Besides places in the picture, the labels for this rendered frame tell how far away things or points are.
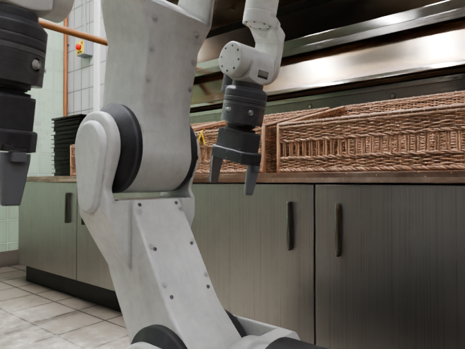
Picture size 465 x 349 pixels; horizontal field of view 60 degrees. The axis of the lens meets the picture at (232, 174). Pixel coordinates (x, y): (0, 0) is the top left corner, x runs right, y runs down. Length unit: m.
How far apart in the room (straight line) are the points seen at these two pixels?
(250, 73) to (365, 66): 0.94
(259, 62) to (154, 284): 0.47
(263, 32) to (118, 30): 0.32
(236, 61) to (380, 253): 0.58
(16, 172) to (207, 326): 0.33
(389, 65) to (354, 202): 0.73
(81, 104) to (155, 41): 2.44
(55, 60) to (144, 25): 2.65
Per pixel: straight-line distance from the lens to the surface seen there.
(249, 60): 0.80
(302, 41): 1.86
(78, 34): 1.94
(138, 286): 0.65
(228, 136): 0.84
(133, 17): 0.66
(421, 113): 1.09
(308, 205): 1.13
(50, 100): 3.20
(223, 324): 0.65
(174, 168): 0.67
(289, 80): 1.84
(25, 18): 0.54
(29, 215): 2.41
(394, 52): 1.69
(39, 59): 0.54
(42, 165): 3.12
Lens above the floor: 0.56
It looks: 1 degrees up
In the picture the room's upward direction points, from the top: straight up
